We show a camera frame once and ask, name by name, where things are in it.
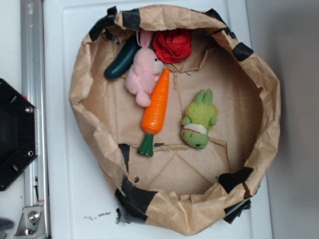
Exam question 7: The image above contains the aluminium extrusion rail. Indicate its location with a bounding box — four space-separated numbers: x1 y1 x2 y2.
20 0 51 239

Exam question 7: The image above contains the red paper flower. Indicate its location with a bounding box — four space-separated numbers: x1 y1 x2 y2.
153 28 192 64

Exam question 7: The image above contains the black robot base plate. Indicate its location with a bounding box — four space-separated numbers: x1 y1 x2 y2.
0 79 37 191

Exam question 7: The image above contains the dark green toy cucumber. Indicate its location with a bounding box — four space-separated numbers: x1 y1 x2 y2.
104 35 140 81

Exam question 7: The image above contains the orange plastic toy carrot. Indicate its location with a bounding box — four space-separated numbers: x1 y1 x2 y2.
138 68 170 157

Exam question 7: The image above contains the green plush animal toy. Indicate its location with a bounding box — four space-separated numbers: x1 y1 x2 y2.
180 89 219 149

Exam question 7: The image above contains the pink plush bunny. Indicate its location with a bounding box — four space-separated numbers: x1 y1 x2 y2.
125 29 164 108

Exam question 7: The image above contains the metal corner bracket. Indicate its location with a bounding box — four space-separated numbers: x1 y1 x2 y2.
14 206 47 239

